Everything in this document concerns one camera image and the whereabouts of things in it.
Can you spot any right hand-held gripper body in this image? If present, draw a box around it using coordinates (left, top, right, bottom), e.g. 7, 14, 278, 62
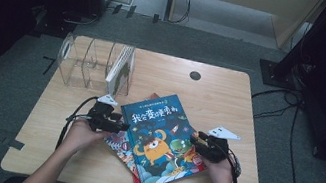
194, 123, 243, 167

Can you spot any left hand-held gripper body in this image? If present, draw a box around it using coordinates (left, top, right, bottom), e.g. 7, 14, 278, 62
84, 91, 126, 136

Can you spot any colourful animals picture book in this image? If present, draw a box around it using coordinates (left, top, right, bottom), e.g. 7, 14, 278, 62
96, 126, 176, 183

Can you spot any blue monster picture book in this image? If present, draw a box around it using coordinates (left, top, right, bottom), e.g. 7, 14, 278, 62
107, 85, 219, 183

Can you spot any white caterpillar picture book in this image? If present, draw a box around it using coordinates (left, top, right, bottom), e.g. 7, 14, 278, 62
103, 42, 137, 99

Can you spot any clear acrylic book rack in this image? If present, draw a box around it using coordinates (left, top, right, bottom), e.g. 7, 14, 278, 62
52, 31, 140, 99

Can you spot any person's right hand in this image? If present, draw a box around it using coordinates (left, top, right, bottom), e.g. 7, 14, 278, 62
197, 153, 238, 183

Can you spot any person's left hand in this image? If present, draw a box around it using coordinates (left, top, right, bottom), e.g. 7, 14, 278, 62
60, 115, 113, 162

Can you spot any black round table grommet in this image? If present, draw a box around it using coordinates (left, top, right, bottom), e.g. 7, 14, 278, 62
188, 70, 203, 82

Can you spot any grey tape piece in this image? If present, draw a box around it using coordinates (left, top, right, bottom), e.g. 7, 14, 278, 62
7, 138, 26, 152

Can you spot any left hand-held gripper cable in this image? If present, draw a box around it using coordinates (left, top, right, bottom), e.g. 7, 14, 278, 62
54, 90, 100, 156

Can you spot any long black floor cable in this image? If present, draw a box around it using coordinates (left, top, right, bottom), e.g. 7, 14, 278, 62
280, 101, 319, 183

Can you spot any looped black floor cable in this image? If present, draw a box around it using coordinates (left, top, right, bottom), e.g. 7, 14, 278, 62
247, 81, 303, 126

